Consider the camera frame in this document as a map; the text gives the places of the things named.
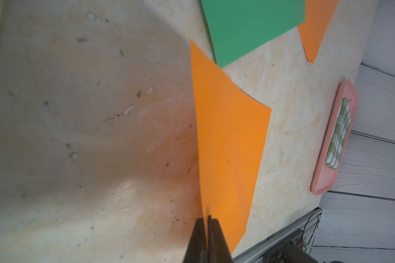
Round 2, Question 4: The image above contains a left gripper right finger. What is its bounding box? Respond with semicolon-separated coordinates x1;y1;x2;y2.
207;216;233;263

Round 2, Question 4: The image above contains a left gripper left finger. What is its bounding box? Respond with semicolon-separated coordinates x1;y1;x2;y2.
183;218;207;263

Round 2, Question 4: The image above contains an orange paper sheet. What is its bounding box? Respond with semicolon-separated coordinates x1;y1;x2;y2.
190;43;271;252
298;0;339;64

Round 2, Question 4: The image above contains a green paper sheet bottom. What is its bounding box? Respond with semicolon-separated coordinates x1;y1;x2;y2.
201;0;306;68

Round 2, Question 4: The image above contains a pink plastic tray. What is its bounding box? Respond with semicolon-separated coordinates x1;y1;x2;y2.
311;80;359;196

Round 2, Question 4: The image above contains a green checkered cloth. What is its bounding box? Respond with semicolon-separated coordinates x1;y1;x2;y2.
324;98;351;170

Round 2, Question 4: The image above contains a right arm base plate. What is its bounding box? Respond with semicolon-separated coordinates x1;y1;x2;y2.
262;229;318;263

